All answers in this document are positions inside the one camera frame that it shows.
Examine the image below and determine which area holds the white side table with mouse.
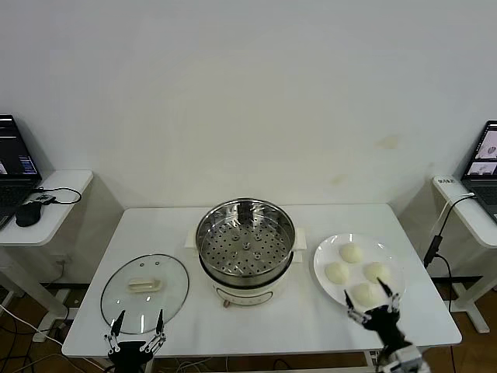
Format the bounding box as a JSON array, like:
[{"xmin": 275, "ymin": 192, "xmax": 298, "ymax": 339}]
[{"xmin": 0, "ymin": 169, "xmax": 94, "ymax": 323}]

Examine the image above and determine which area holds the white steamed baozi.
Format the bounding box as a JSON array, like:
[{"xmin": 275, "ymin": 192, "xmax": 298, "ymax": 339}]
[
  {"xmin": 338, "ymin": 242, "xmax": 364, "ymax": 264},
  {"xmin": 324, "ymin": 262, "xmax": 349, "ymax": 285},
  {"xmin": 363, "ymin": 261, "xmax": 391, "ymax": 284},
  {"xmin": 349, "ymin": 282, "xmax": 384, "ymax": 310}
]

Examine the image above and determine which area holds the black cable with inline adapter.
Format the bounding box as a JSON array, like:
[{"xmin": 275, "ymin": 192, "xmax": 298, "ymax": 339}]
[{"xmin": 422, "ymin": 193, "xmax": 478, "ymax": 312}]

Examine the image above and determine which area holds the round glass pot lid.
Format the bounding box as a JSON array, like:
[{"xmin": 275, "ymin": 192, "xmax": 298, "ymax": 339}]
[{"xmin": 99, "ymin": 253, "xmax": 190, "ymax": 336}]

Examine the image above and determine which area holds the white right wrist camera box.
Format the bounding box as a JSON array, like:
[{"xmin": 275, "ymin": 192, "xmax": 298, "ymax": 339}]
[{"xmin": 392, "ymin": 343, "xmax": 423, "ymax": 366}]

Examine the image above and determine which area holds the round white plate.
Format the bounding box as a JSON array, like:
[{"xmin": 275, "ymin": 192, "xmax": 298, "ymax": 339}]
[{"xmin": 312, "ymin": 232, "xmax": 407, "ymax": 314}]

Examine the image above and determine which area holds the grey laptop with pink screen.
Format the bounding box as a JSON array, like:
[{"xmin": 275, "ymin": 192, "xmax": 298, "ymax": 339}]
[{"xmin": 461, "ymin": 119, "xmax": 497, "ymax": 225}]

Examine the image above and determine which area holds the perforated steel steamer basket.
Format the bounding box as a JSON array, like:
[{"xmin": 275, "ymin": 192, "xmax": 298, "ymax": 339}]
[{"xmin": 185, "ymin": 197, "xmax": 308, "ymax": 274}]

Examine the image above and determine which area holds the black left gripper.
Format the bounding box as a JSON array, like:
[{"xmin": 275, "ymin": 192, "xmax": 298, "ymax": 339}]
[{"xmin": 103, "ymin": 309, "xmax": 169, "ymax": 373}]

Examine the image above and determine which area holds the black laptop with dark screen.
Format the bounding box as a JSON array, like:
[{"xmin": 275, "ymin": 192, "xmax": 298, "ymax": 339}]
[{"xmin": 0, "ymin": 113, "xmax": 43, "ymax": 230}]

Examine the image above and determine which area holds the white side table with label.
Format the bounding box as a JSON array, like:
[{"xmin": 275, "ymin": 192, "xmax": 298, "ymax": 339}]
[{"xmin": 433, "ymin": 174, "xmax": 497, "ymax": 333}]

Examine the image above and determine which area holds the white electric cooking pot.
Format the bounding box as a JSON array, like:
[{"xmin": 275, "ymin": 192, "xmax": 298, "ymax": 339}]
[{"xmin": 196, "ymin": 248, "xmax": 304, "ymax": 310}]

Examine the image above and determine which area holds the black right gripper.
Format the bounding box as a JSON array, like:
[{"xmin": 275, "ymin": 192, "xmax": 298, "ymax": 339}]
[{"xmin": 343, "ymin": 276, "xmax": 414, "ymax": 353}]

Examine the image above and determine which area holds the white flat cable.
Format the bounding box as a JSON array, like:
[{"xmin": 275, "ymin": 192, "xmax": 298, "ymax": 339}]
[{"xmin": 434, "ymin": 191, "xmax": 474, "ymax": 236}]

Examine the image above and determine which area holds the black looped cable with dongle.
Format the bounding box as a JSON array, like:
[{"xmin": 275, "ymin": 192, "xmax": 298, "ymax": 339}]
[{"xmin": 30, "ymin": 186, "xmax": 82, "ymax": 207}]

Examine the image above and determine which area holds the black computer mouse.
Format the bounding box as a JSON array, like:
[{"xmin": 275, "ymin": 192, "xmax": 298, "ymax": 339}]
[{"xmin": 14, "ymin": 201, "xmax": 42, "ymax": 228}]

